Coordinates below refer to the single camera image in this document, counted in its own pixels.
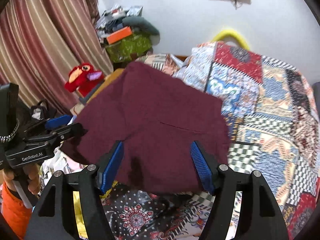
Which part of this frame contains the white printed cloth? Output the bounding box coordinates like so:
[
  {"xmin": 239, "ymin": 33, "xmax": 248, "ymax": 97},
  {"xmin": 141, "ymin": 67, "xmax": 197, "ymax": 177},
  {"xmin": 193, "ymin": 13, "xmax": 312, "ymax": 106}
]
[{"xmin": 41, "ymin": 148, "xmax": 84, "ymax": 177}]

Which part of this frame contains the black floral patterned cloth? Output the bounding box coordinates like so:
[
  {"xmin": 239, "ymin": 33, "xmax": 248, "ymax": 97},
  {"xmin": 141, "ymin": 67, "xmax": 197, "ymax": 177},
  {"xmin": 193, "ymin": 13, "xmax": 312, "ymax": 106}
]
[{"xmin": 100, "ymin": 180, "xmax": 217, "ymax": 240}]

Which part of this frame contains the bright yellow cloth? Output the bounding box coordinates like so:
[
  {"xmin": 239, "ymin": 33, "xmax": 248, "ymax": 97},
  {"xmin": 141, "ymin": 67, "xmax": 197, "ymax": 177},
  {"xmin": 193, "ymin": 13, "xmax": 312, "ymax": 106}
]
[{"xmin": 74, "ymin": 191, "xmax": 88, "ymax": 239}]

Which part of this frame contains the striped pink curtain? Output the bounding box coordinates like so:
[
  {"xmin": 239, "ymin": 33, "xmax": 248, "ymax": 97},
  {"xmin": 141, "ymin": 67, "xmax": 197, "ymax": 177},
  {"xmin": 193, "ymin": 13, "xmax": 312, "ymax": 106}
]
[{"xmin": 0, "ymin": 0, "xmax": 114, "ymax": 110}]

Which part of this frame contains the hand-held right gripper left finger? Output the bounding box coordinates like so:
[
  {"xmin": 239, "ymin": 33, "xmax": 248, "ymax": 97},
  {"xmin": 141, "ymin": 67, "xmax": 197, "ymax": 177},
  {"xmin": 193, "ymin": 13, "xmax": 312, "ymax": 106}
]
[{"xmin": 25, "ymin": 140, "xmax": 125, "ymax": 240}]

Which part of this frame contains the grey-green cushion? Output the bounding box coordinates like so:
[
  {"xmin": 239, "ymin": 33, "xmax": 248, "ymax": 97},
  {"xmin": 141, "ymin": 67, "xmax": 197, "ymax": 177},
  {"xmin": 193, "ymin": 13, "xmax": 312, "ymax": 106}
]
[{"xmin": 122, "ymin": 16, "xmax": 160, "ymax": 37}]

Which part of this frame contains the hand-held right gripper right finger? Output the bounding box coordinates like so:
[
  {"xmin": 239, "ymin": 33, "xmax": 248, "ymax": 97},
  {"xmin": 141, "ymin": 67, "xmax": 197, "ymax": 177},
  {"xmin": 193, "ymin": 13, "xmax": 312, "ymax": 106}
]
[{"xmin": 190, "ymin": 140, "xmax": 295, "ymax": 240}]

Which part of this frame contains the pile of packets and papers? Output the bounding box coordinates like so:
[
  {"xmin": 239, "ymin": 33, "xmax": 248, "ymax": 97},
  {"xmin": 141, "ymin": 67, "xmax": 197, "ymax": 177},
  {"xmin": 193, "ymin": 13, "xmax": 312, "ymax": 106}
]
[{"xmin": 96, "ymin": 4, "xmax": 143, "ymax": 43}]

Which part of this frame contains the green patterned bag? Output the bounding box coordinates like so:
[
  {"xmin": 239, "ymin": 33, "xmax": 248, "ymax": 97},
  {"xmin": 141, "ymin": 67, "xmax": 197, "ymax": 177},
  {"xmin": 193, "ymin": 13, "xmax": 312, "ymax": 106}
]
[{"xmin": 105, "ymin": 33, "xmax": 153, "ymax": 63}]

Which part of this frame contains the red plush bird toy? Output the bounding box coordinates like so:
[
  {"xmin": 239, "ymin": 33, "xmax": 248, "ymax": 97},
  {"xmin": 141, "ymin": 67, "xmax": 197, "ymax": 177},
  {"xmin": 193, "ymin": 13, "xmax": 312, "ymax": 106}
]
[{"xmin": 64, "ymin": 62, "xmax": 105, "ymax": 97}]

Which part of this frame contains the mustard yellow cloth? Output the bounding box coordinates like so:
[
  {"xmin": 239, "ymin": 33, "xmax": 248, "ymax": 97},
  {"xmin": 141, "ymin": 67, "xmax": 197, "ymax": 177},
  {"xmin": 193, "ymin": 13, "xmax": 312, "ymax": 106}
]
[{"xmin": 86, "ymin": 68, "xmax": 125, "ymax": 105}]

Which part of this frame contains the maroon button-up shirt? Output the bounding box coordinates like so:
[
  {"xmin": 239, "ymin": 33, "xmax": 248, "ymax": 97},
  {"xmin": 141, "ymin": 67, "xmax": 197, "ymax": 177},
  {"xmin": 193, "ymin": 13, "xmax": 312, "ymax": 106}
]
[{"xmin": 60, "ymin": 61, "xmax": 232, "ymax": 195}]

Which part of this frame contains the yellow curved pillow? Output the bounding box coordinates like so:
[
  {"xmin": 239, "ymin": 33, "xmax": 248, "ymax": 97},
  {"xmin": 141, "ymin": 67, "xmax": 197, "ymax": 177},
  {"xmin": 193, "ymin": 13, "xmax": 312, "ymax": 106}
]
[{"xmin": 211, "ymin": 29, "xmax": 251, "ymax": 51}]

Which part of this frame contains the person's left hand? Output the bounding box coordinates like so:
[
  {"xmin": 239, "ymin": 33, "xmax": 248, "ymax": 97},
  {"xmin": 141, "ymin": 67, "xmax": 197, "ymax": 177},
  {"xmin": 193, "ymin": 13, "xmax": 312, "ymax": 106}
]
[{"xmin": 2, "ymin": 164, "xmax": 42, "ymax": 197}]

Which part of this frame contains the orange box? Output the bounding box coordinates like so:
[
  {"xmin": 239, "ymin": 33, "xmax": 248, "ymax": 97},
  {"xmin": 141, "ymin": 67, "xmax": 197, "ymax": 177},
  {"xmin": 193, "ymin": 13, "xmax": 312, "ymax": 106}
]
[{"xmin": 106, "ymin": 27, "xmax": 132, "ymax": 44}]

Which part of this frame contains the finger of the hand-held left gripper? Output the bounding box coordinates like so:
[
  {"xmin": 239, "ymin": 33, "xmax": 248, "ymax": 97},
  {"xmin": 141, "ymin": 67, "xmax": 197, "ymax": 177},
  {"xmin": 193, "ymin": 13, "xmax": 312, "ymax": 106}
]
[
  {"xmin": 49, "ymin": 123, "xmax": 85, "ymax": 142},
  {"xmin": 46, "ymin": 114, "xmax": 73, "ymax": 130}
]

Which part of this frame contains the colourful patchwork quilt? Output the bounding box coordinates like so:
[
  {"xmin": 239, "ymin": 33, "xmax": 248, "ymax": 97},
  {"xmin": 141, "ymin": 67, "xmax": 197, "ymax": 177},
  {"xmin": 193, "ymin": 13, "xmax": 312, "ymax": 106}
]
[{"xmin": 136, "ymin": 41, "xmax": 320, "ymax": 240}]

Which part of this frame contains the black bag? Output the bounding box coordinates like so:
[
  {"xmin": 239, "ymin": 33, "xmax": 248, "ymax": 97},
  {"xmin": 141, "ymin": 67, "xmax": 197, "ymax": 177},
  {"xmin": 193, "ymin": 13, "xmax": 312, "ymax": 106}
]
[{"xmin": 29, "ymin": 99, "xmax": 58, "ymax": 127}]

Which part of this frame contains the person's left forearm orange sleeve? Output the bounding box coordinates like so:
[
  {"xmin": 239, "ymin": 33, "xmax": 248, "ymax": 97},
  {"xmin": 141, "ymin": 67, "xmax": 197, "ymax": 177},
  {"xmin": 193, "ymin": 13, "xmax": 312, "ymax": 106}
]
[{"xmin": 0, "ymin": 182, "xmax": 33, "ymax": 233}]

